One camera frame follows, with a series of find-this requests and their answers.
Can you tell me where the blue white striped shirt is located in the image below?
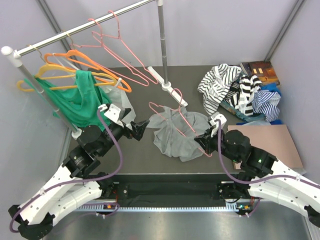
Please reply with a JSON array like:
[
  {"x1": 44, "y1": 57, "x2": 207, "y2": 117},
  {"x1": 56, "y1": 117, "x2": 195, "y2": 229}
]
[{"x1": 252, "y1": 90, "x2": 281, "y2": 122}]

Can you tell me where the black white striped shirt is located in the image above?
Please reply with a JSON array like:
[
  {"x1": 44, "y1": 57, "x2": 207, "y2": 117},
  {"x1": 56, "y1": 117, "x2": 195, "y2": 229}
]
[{"x1": 197, "y1": 63, "x2": 242, "y2": 115}]

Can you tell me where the blue garment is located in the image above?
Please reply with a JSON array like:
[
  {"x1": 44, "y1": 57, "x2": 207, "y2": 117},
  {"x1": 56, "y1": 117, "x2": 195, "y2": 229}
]
[{"x1": 260, "y1": 82, "x2": 282, "y2": 96}]

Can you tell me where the bold black white striped garment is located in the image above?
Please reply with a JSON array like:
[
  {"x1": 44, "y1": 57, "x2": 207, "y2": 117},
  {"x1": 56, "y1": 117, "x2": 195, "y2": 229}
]
[{"x1": 224, "y1": 75, "x2": 262, "y2": 116}]

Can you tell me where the pink wire hanger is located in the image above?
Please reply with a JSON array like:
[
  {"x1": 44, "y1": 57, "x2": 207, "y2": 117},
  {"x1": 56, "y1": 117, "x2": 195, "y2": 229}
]
[
  {"x1": 148, "y1": 87, "x2": 213, "y2": 158},
  {"x1": 89, "y1": 10, "x2": 159, "y2": 87},
  {"x1": 72, "y1": 16, "x2": 160, "y2": 81}
]

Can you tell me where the yellow plastic hanger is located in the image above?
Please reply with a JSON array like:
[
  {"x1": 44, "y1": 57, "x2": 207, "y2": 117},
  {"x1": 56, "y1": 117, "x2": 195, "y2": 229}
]
[{"x1": 16, "y1": 44, "x2": 118, "y2": 93}]

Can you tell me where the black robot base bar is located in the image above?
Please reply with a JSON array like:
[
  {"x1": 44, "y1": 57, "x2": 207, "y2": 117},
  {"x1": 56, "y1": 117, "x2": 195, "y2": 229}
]
[{"x1": 104, "y1": 173, "x2": 249, "y2": 208}]

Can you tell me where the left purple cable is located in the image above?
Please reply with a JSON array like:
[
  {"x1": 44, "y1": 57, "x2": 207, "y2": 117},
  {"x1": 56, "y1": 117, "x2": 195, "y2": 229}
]
[{"x1": 9, "y1": 106, "x2": 124, "y2": 233}]

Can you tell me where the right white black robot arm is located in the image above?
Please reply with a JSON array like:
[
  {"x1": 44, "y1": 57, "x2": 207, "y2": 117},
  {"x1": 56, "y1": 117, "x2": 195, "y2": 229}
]
[{"x1": 194, "y1": 130, "x2": 320, "y2": 227}]

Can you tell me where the grey slotted cable duct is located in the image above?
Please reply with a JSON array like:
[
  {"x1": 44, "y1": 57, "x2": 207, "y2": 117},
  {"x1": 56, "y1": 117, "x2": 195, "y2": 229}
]
[{"x1": 75, "y1": 203, "x2": 240, "y2": 213}]

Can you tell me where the pink cardboard sheet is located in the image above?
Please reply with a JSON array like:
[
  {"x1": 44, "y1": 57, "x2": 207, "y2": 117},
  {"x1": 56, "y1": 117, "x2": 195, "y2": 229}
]
[{"x1": 227, "y1": 124, "x2": 305, "y2": 174}]

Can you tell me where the green tank top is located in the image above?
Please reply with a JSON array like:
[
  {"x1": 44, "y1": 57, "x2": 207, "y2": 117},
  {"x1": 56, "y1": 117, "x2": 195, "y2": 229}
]
[{"x1": 36, "y1": 70, "x2": 112, "y2": 131}]

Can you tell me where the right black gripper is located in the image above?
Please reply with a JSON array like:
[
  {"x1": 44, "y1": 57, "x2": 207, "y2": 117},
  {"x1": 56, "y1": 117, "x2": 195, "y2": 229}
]
[{"x1": 195, "y1": 125, "x2": 241, "y2": 164}]

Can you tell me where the orange plastic hanger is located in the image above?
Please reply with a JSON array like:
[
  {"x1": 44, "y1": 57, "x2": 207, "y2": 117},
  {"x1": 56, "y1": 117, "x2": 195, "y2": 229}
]
[{"x1": 44, "y1": 33, "x2": 132, "y2": 93}]

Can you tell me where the silver clothes rack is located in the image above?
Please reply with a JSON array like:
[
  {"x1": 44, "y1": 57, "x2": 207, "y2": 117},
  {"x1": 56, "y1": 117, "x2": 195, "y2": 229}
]
[{"x1": 0, "y1": 0, "x2": 189, "y2": 140}]

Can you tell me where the grey tank top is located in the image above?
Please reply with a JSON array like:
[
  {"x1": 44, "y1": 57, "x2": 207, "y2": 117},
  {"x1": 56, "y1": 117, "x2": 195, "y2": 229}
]
[{"x1": 146, "y1": 105, "x2": 213, "y2": 163}]

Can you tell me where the white garment on hanger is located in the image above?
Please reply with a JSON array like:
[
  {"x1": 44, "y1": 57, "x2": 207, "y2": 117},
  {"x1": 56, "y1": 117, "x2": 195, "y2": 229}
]
[{"x1": 88, "y1": 67, "x2": 136, "y2": 124}]

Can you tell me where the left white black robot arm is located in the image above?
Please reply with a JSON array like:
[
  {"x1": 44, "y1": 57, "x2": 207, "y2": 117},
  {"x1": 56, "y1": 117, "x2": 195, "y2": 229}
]
[{"x1": 8, "y1": 120, "x2": 149, "y2": 240}]

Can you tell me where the book with dark cover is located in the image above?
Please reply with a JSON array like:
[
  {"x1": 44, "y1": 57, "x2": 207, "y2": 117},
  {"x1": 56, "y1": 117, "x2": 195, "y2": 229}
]
[{"x1": 240, "y1": 61, "x2": 280, "y2": 86}]

